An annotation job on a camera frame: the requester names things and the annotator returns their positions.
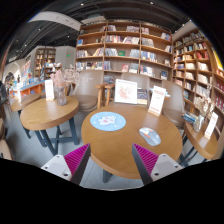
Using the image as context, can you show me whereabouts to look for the beige armchair right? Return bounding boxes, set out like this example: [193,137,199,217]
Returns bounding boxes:
[162,80,185,129]

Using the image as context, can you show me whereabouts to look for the glass vase with pink flowers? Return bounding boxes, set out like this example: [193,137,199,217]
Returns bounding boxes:
[50,66,80,106]

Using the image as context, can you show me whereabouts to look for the left round wooden table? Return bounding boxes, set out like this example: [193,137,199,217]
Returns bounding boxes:
[20,96,79,155]

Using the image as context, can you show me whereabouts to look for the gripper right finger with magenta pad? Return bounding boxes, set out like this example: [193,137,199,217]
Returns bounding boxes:
[132,144,182,185]

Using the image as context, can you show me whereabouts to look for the glass vase with dried flowers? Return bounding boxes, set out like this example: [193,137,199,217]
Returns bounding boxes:
[193,84,215,132]

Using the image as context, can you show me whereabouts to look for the white sign on right table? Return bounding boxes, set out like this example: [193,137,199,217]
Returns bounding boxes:
[204,112,218,139]

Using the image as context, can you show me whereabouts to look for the right round wooden table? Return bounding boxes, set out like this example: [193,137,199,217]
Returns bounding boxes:
[180,122,217,167]

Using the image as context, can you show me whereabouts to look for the white sign on table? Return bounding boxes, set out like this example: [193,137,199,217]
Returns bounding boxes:
[204,112,218,139]
[45,79,54,100]

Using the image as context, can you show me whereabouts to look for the beige armchair left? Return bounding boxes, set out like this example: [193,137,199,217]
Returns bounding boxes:
[72,70,106,112]

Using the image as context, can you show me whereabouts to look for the white sign on left table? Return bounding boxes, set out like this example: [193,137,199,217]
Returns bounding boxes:
[45,79,54,100]

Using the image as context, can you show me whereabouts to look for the beige armchair middle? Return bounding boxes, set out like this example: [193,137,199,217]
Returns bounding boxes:
[105,72,151,106]

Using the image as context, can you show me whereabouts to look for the orange display counter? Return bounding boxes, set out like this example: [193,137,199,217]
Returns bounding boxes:
[20,82,44,97]

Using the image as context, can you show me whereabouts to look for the white picture display card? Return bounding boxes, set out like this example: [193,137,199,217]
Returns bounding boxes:
[114,79,137,104]

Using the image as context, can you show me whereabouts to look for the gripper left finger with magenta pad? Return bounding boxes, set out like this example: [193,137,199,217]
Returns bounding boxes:
[42,144,91,185]

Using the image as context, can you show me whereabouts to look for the round wooden table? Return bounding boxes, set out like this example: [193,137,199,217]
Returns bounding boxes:
[81,103,182,179]
[20,96,79,155]
[180,122,217,167]

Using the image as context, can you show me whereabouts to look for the white sign with red text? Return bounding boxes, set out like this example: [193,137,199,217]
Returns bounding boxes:
[148,86,166,116]

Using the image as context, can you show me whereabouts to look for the beige armchair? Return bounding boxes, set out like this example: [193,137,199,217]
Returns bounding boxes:
[105,72,151,106]
[72,70,106,112]
[162,80,185,129]

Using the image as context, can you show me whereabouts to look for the far left wooden bookshelf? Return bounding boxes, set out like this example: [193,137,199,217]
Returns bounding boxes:
[34,48,56,79]

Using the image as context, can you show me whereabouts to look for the right wooden bookshelf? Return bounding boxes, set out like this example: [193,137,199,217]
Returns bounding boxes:
[172,28,224,118]

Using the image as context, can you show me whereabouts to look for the round blue mouse pad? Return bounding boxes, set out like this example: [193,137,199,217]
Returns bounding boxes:
[90,111,126,131]

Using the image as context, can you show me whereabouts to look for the large wooden bookshelf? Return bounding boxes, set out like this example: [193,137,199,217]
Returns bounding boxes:
[75,20,173,81]

